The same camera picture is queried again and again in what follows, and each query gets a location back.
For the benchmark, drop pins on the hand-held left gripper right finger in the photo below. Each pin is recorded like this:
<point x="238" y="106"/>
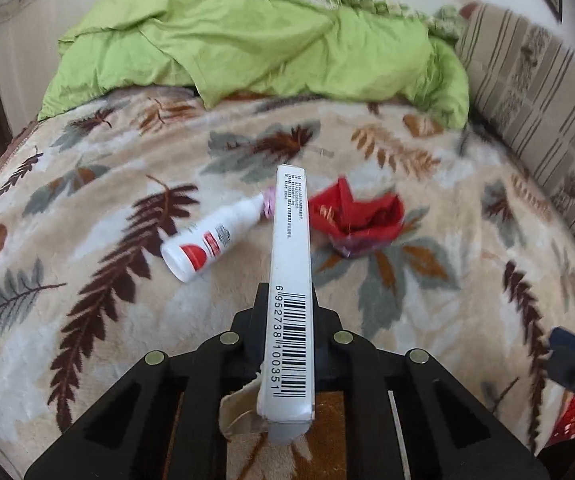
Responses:
<point x="325" y="325"/>

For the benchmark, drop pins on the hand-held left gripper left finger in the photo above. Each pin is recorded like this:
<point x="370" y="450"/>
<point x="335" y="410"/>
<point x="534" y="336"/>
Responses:
<point x="247" y="325"/>

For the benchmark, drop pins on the white cardboard box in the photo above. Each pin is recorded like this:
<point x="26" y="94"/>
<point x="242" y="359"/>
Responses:
<point x="290" y="285"/>

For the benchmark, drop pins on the white bottle with pink cap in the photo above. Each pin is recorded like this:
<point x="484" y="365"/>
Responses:
<point x="207" y="245"/>

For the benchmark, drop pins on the crumpled red paper wrapper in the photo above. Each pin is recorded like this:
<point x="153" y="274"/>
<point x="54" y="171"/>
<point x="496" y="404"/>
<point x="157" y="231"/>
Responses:
<point x="362" y="220"/>

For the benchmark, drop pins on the striped floral cushion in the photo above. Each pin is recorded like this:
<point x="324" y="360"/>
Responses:
<point x="542" y="110"/>

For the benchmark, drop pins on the plain green duvet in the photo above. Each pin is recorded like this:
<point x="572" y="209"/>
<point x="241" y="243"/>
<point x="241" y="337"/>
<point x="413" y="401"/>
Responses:
<point x="267" y="40"/>

